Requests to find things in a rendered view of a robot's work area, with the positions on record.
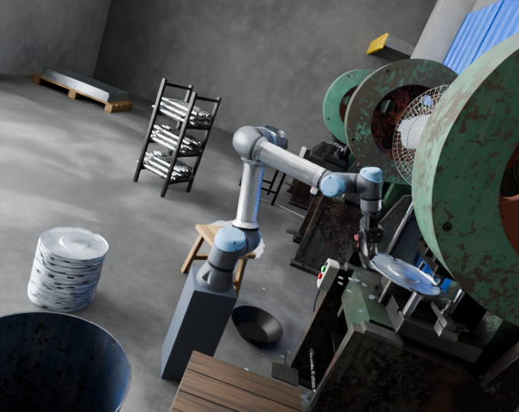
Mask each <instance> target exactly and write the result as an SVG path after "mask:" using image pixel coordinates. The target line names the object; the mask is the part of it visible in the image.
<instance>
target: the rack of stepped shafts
mask: <svg viewBox="0 0 519 412"><path fill-rule="evenodd" d="M167 81H168V80H167V79H165V78H163V80H162V82H161V86H160V89H159V94H158V96H157V100H156V102H155V105H152V107H153V108H154V111H153V114H152V116H151V120H150V125H149V127H148V131H147V133H146V137H145V141H144V145H143V147H142V151H141V156H140V158H139V160H137V163H138V165H137V167H136V172H135V176H134V178H133V181H134V182H137V181H138V178H139V176H140V172H141V170H142V169H147V170H149V171H151V172H153V173H155V174H157V175H158V176H160V177H161V178H163V179H164V178H166V179H165V182H164V185H163V189H162V192H161V195H160V196H161V197H162V198H164V197H165V195H166V192H167V189H168V185H171V184H177V183H182V182H189V183H188V186H187V188H186V192H190V189H191V187H192V184H193V181H194V179H195V175H196V173H197V170H198V167H199V163H200V160H201V158H202V155H203V153H204V148H205V146H206V143H207V140H208V137H209V134H210V132H211V129H212V126H213V122H214V119H215V117H216V114H217V110H218V107H219V105H220V103H221V98H220V97H217V99H212V98H207V97H203V96H198V93H197V92H193V94H192V97H191V100H190V104H189V103H188V102H189V99H190V95H191V93H192V89H193V85H189V87H185V86H182V85H178V84H174V83H167ZM166 86H170V87H177V88H181V89H185V90H188V91H187V93H186V98H185V100H184V101H182V100H177V99H171V98H167V97H166V98H164V97H163V93H164V89H165V87H166ZM196 99H198V100H202V101H211V102H215V106H214V108H213V112H212V115H211V114H209V113H207V112H205V111H203V110H201V109H200V108H198V107H196V106H195V101H196ZM161 100H164V101H165V102H166V103H164V102H162V101H161ZM160 105H162V106H163V107H161V106H160ZM157 115H166V116H168V117H170V118H172V119H175V120H176V121H178V122H177V126H176V127H173V128H171V127H169V126H168V125H167V126H165V125H163V126H162V127H160V126H159V125H156V126H155V125H154V123H155V120H156V117H157ZM210 117H211V118H210ZM209 118H210V119H209ZM205 121H207V122H208V123H207V122H205ZM182 123H183V125H182V128H181V124H182ZM189 125H192V126H189ZM153 128H156V129H158V130H157V131H156V132H155V131H153ZM180 128H181V130H180ZM186 129H197V130H206V132H205V135H204V139H203V142H202V141H199V140H197V139H195V138H194V137H193V136H191V135H189V134H187V133H186ZM152 133H153V134H154V135H152ZM149 143H157V144H159V145H161V146H163V147H165V148H167V149H169V151H168V153H162V152H160V151H158V152H157V151H155V152H154V154H153V153H150V154H149V153H147V152H146V151H147V148H148V145H149ZM200 145H201V146H200ZM172 152H174V154H173V156H172ZM145 155H148V156H149V157H146V158H145ZM195 156H198V157H197V159H196V162H195V166H194V169H193V168H192V167H191V166H189V165H187V164H186V163H184V162H182V161H180V160H179V159H177V158H180V157H195ZM144 160H145V161H144ZM192 169H193V172H192Z"/></svg>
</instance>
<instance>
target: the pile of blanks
mask: <svg viewBox="0 0 519 412"><path fill-rule="evenodd" d="M106 253H107V252H106ZM105 257H106V254H105V255H103V256H101V257H99V258H97V259H92V260H85V261H79V260H71V259H67V258H63V257H59V256H56V255H55V254H54V253H50V252H48V251H47V250H46V249H45V248H44V247H43V246H42V245H41V243H40V239H39V242H38V246H37V252H36V255H35V259H34V265H33V270H32V273H31V279H30V282H29V287H28V295H29V298H30V300H31V301H32V302H33V303H35V304H36V305H38V306H39V307H41V308H44V307H45V309H46V310H49V311H58V312H71V311H78V310H81V309H83V308H84V307H87V306H88V305H89V304H90V303H91V302H92V300H93V298H94V295H95V292H96V288H97V285H98V283H99V279H100V276H101V271H102V267H103V264H104V261H105Z"/></svg>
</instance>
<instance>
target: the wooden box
mask: <svg viewBox="0 0 519 412"><path fill-rule="evenodd" d="M169 412H302V396H301V390H299V389H296V388H294V387H290V386H288V385H285V384H283V383H279V382H277V381H275V380H272V379H270V378H266V377H264V376H261V375H259V374H255V373H253V372H251V371H248V370H246V369H242V368H240V367H238V366H235V365H232V364H229V363H226V362H225V361H222V360H218V359H216V358H213V357H211V356H207V355H204V354H203V353H200V352H197V351H193V352H192V355H191V357H190V360H189V363H188V365H187V367H186V371H185V373H184V375H183V378H182V380H181V383H180V386H179V388H178V390H177V394H176V395H175V398H174V400H173V403H172V406H171V409H170V410H169Z"/></svg>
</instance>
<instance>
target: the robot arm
mask: <svg viewBox="0 0 519 412"><path fill-rule="evenodd" d="M233 145H234V148H235V150H236V151H237V152H238V153H239V154H241V159H242V160H243V161H244V169H243V176H242V181H241V187H240V193H239V205H238V211H237V217H236V219H235V220H234V221H233V222H232V226H231V227H228V226H226V227H222V228H221V229H220V230H219V231H218V233H217V234H216V236H215V239H214V242H213V246H212V248H211V251H210V253H209V255H208V259H207V261H206V262H205V263H204V264H203V265H202V267H201V268H200V269H199V271H198V273H197V276H196V279H197V281H198V282H199V284H200V285H202V286H203V287H204V288H206V289H208V290H210V291H213V292H216V293H226V292H228V291H230V289H231V287H232V285H233V273H234V269H235V265H236V263H237V261H238V259H239V258H241V257H243V256H244V255H246V254H248V253H251V252H253V251H254V250H255V249H256V248H257V247H258V246H259V244H260V243H261V233H260V232H259V230H258V229H259V225H258V223H257V211H258V205H259V199H260V194H261V188H262V178H263V173H264V167H265V165H266V164H268V165H270V166H272V167H273V168H276V169H278V170H280V171H281V172H284V173H286V174H288V175H289V176H291V177H294V178H296V179H298V180H299V181H302V182H304V183H306V184H307V185H309V186H313V187H315V188H316V189H318V190H321V191H322V192H323V194H324V195H325V196H327V197H330V198H336V197H338V196H340V195H343V194H346V193H348V194H360V208H361V213H362V214H363V215H364V216H363V217H362V218H361V219H360V226H359V228H360V231H358V236H357V240H358V243H359V245H360V247H361V249H362V251H363V253H364V255H365V257H366V258H367V260H368V261H370V260H372V259H373V258H374V256H375V255H376V256H378V246H379V244H380V243H383V232H384V229H383V228H382V227H381V225H380V224H378V219H379V214H381V208H382V203H383V200H382V186H383V177H382V170H381V169H380V168H362V169H361V171H360V173H341V172H330V171H329V170H327V169H325V168H322V167H320V166H318V165H316V164H314V163H312V162H310V161H308V160H306V159H303V158H301V157H299V156H297V155H295V154H293V153H290V152H288V151H287V150H284V149H282V148H280V147H278V146H276V145H275V137H274V135H273V133H272V132H271V131H270V130H268V129H266V128H262V127H252V126H245V127H241V128H240V129H239V130H237V132H236V133H235V135H234V138H233ZM369 244H371V249H370V254H369V250H368V246H369Z"/></svg>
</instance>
